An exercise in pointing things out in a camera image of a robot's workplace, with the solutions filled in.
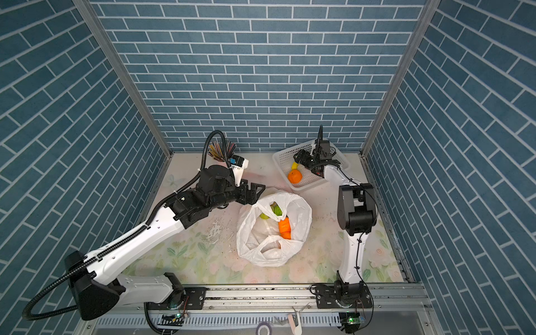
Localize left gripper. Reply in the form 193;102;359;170
207;176;266;211

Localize round orange toy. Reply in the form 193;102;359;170
288;169;303;184

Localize white plastic bag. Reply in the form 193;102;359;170
237;191;312;267

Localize orange persimmon toy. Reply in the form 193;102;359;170
279;216;292;240

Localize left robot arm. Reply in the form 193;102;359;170
64;165;266;320

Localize white plastic basket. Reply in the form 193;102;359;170
272;140;350;191

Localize coloured pencils bunch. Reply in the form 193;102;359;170
208;140;236;162

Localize pink white clip tool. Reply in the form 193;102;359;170
288;311;303;335

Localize purple tape roll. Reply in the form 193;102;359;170
255;322;272;335

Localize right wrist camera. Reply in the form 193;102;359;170
315;125;323;146

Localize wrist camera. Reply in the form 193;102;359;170
315;125;323;146
230;155;249;187

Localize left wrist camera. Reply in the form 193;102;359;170
230;155;249;187

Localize left black corrugated cable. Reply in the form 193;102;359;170
21;129;229;335

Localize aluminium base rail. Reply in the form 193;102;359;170
75;283;442;334

